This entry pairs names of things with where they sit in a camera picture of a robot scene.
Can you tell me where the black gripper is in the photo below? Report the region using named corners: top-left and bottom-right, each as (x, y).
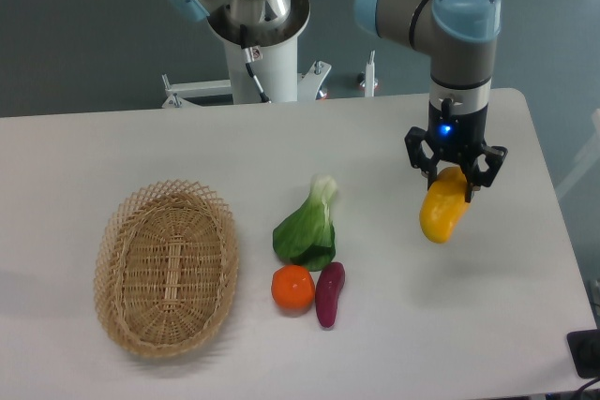
top-left (404, 104), bottom-right (508, 203)

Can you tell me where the yellow mango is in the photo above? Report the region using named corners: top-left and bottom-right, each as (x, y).
top-left (419, 167), bottom-right (469, 244)

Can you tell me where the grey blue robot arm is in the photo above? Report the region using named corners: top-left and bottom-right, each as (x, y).
top-left (169, 0), bottom-right (507, 197)

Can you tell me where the green bok choy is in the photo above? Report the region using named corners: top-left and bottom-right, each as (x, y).
top-left (272, 174), bottom-right (338, 272)

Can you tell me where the purple sweet potato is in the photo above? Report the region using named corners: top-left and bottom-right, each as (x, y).
top-left (315, 262), bottom-right (346, 329)

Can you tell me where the orange tangerine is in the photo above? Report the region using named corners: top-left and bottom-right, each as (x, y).
top-left (271, 265), bottom-right (316, 310)

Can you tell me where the black device at edge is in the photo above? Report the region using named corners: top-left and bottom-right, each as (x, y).
top-left (566, 329), bottom-right (599, 378)

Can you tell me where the woven wicker basket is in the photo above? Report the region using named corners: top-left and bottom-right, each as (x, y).
top-left (94, 180), bottom-right (239, 358)

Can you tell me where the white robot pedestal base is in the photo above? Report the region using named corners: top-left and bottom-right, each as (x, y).
top-left (162, 0), bottom-right (332, 108)

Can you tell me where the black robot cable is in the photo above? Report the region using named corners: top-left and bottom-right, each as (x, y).
top-left (239, 24), bottom-right (272, 105)

